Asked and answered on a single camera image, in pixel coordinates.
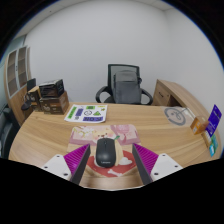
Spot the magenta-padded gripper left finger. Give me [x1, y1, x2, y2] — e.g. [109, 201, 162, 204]
[40, 143, 92, 185]

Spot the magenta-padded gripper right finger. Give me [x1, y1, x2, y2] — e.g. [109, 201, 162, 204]
[132, 143, 184, 184]

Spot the black computer mouse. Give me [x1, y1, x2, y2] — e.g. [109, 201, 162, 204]
[94, 138, 118, 168]

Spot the pink cartoon print mouse pad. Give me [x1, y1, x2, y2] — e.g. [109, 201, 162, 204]
[67, 124, 143, 178]

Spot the white sticker sheet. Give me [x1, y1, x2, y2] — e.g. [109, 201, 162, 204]
[64, 103, 109, 124]

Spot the clear bag with round print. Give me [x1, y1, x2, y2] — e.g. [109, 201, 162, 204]
[163, 105, 196, 127]

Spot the large brown cardboard box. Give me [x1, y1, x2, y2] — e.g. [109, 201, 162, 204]
[39, 91, 70, 115]

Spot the orange box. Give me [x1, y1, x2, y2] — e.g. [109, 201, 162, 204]
[189, 115, 210, 135]

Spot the black mesh office chair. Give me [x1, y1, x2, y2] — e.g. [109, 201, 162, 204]
[95, 63, 154, 106]

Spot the green flat box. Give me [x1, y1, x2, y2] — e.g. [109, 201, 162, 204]
[209, 133, 220, 154]

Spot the wooden side desk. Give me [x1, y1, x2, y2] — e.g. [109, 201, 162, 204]
[151, 78, 211, 118]

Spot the grey backpack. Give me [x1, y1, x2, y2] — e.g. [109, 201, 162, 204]
[112, 70, 143, 105]

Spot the black carton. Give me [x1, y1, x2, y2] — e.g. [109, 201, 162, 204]
[38, 78, 65, 99]

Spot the large black leather chair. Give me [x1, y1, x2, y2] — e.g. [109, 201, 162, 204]
[0, 104, 21, 159]

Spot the small brown cardboard box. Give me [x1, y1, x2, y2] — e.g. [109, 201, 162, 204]
[27, 85, 43, 112]

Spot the purple standing card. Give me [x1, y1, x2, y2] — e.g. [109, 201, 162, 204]
[205, 104, 223, 138]

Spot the small black chair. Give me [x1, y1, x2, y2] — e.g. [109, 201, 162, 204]
[20, 78, 37, 112]

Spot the wooden shelf unit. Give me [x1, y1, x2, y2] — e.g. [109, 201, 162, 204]
[3, 45, 34, 126]

